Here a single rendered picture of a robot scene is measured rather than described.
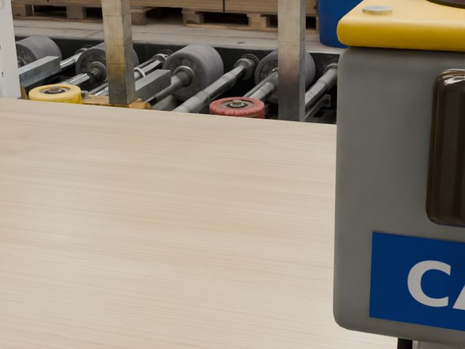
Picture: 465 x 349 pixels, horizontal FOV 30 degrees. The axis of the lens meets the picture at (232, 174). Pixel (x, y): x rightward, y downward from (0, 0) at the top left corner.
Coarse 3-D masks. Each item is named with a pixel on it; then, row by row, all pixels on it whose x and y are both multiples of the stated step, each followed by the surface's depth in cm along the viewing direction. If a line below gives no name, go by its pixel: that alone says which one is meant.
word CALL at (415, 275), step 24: (384, 240) 18; (408, 240) 18; (432, 240) 18; (384, 264) 18; (408, 264) 18; (432, 264) 18; (456, 264) 18; (384, 288) 18; (408, 288) 18; (432, 288) 18; (456, 288) 18; (384, 312) 18; (408, 312) 18; (432, 312) 18; (456, 312) 18
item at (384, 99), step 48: (384, 0) 18; (432, 0) 18; (384, 48) 17; (432, 48) 16; (384, 96) 17; (336, 144) 18; (384, 144) 17; (336, 192) 18; (384, 192) 18; (336, 240) 18; (336, 288) 19; (432, 336) 18
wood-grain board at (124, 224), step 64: (0, 128) 119; (64, 128) 118; (128, 128) 118; (192, 128) 117; (256, 128) 116; (320, 128) 116; (0, 192) 96; (64, 192) 96; (128, 192) 96; (192, 192) 95; (256, 192) 95; (320, 192) 94; (0, 256) 81; (64, 256) 81; (128, 256) 80; (192, 256) 80; (256, 256) 80; (320, 256) 79; (0, 320) 70; (64, 320) 70; (128, 320) 69; (192, 320) 69; (256, 320) 69; (320, 320) 69
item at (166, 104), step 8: (64, 80) 208; (168, 96) 192; (328, 96) 189; (160, 104) 187; (168, 104) 187; (176, 104) 190; (264, 104) 185; (272, 104) 187; (320, 104) 187; (328, 104) 190; (312, 112) 181
